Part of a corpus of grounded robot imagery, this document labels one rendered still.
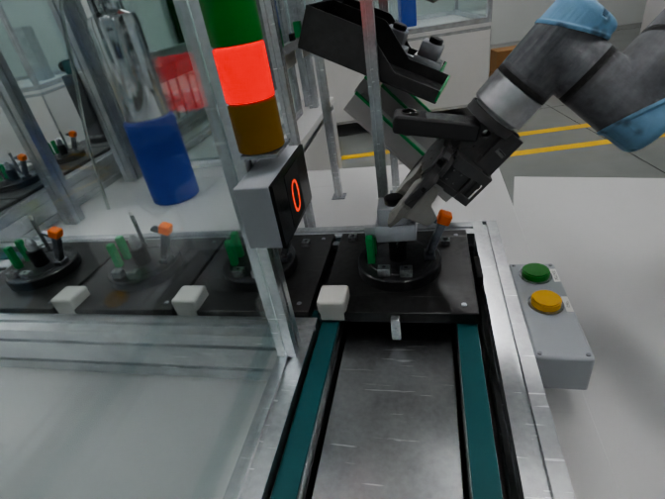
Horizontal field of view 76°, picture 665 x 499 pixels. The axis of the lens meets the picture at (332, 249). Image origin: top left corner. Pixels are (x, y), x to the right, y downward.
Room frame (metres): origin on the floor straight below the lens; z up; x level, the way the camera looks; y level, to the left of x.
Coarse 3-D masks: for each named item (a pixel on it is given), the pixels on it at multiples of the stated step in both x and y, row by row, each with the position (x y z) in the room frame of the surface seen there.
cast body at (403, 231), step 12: (384, 204) 0.59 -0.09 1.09; (396, 204) 0.58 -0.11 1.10; (384, 216) 0.58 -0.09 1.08; (372, 228) 0.60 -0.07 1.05; (384, 228) 0.58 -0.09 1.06; (396, 228) 0.57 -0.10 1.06; (408, 228) 0.57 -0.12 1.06; (384, 240) 0.58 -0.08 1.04; (396, 240) 0.57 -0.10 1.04; (408, 240) 0.57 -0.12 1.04
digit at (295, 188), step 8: (296, 168) 0.46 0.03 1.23; (288, 176) 0.43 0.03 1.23; (296, 176) 0.45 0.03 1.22; (288, 184) 0.42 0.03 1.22; (296, 184) 0.44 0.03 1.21; (288, 192) 0.42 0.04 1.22; (296, 192) 0.44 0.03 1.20; (296, 200) 0.43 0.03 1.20; (296, 208) 0.43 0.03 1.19; (304, 208) 0.46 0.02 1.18; (296, 216) 0.42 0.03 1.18; (296, 224) 0.42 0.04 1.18
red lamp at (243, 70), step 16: (224, 48) 0.43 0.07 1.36; (240, 48) 0.42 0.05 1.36; (256, 48) 0.43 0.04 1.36; (224, 64) 0.42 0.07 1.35; (240, 64) 0.42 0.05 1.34; (256, 64) 0.42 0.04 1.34; (224, 80) 0.43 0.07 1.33; (240, 80) 0.42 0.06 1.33; (256, 80) 0.42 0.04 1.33; (240, 96) 0.42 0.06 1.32; (256, 96) 0.42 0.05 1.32
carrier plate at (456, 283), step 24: (360, 240) 0.70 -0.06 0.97; (456, 240) 0.65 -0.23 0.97; (336, 264) 0.63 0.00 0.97; (456, 264) 0.57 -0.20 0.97; (360, 288) 0.55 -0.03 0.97; (432, 288) 0.52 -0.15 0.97; (456, 288) 0.51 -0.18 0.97; (360, 312) 0.49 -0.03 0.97; (384, 312) 0.49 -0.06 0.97; (408, 312) 0.48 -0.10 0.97; (432, 312) 0.47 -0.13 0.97; (456, 312) 0.46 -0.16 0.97
